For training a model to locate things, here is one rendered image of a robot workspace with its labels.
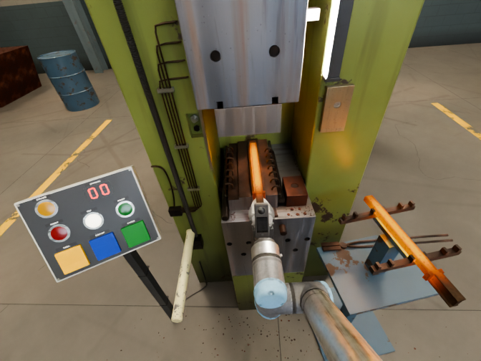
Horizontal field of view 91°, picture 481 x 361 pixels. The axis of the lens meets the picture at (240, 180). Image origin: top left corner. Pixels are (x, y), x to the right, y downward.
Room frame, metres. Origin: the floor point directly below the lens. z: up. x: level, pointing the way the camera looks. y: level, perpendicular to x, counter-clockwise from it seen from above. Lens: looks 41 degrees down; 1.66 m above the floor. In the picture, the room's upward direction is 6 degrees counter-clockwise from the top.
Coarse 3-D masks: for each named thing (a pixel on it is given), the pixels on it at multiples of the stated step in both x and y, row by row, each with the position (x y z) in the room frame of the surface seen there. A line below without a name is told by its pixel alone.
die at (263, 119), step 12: (228, 108) 0.66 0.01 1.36; (240, 108) 0.66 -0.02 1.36; (252, 108) 0.66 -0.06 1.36; (264, 108) 0.66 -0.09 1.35; (276, 108) 0.65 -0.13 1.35; (216, 120) 0.66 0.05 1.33; (228, 120) 0.66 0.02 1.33; (240, 120) 0.66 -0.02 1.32; (252, 120) 0.66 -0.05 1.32; (264, 120) 0.66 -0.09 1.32; (276, 120) 0.65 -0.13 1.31; (228, 132) 0.66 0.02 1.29; (240, 132) 0.66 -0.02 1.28; (252, 132) 0.66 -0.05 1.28; (264, 132) 0.66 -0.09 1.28; (276, 132) 0.65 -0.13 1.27
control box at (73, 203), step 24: (48, 192) 0.57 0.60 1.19; (72, 192) 0.57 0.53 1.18; (96, 192) 0.58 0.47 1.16; (120, 192) 0.59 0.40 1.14; (144, 192) 0.65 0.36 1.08; (24, 216) 0.50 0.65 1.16; (48, 216) 0.51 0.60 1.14; (72, 216) 0.52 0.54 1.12; (120, 216) 0.54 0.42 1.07; (144, 216) 0.56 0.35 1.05; (48, 240) 0.47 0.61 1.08; (72, 240) 0.48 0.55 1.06; (120, 240) 0.50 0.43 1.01; (48, 264) 0.42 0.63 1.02; (96, 264) 0.44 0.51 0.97
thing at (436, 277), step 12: (372, 204) 0.61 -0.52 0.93; (384, 216) 0.55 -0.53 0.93; (396, 228) 0.49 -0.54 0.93; (408, 240) 0.44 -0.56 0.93; (408, 252) 0.40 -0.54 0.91; (420, 252) 0.39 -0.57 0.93; (420, 264) 0.35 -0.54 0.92; (432, 264) 0.34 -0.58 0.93; (432, 276) 0.31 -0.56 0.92; (444, 276) 0.30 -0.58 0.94; (444, 288) 0.27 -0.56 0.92; (456, 288) 0.26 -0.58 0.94; (444, 300) 0.25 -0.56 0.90; (456, 300) 0.23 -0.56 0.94
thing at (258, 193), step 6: (252, 144) 1.00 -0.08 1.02; (252, 150) 0.94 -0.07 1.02; (252, 156) 0.89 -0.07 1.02; (252, 162) 0.85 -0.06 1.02; (258, 162) 0.85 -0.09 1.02; (252, 168) 0.80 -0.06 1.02; (258, 168) 0.80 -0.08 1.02; (258, 174) 0.76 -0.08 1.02; (258, 180) 0.72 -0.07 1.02; (258, 186) 0.69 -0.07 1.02; (258, 192) 0.65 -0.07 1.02; (264, 192) 0.64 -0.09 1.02; (258, 198) 0.62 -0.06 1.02
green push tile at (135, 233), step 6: (138, 222) 0.54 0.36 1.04; (126, 228) 0.52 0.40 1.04; (132, 228) 0.52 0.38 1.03; (138, 228) 0.53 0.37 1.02; (144, 228) 0.53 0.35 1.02; (126, 234) 0.51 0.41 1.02; (132, 234) 0.51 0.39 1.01; (138, 234) 0.51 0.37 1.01; (144, 234) 0.52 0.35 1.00; (126, 240) 0.50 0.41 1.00; (132, 240) 0.50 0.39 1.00; (138, 240) 0.50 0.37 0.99; (144, 240) 0.50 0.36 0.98
